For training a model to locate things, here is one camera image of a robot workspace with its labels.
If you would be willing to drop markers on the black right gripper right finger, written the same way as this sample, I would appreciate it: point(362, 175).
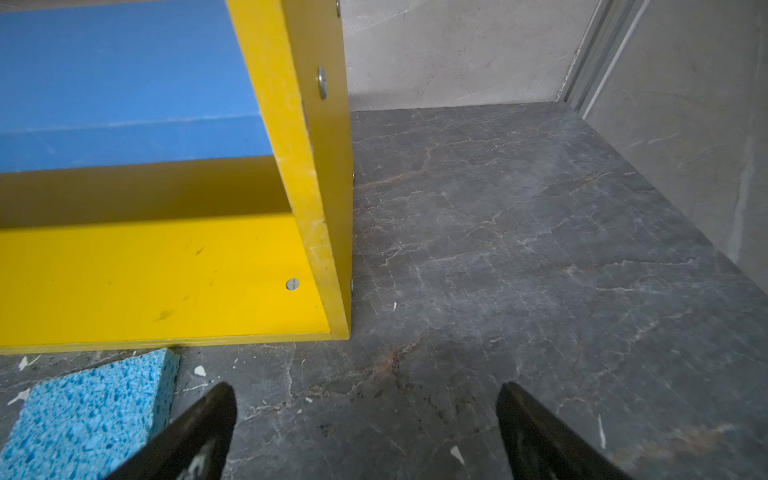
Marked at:
point(541, 446)

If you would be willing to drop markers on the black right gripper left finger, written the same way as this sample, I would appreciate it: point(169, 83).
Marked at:
point(193, 446)

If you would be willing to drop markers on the blue sponge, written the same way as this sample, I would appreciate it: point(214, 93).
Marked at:
point(86, 424)

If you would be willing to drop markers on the yellow shelf unit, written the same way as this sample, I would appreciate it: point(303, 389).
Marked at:
point(174, 173)

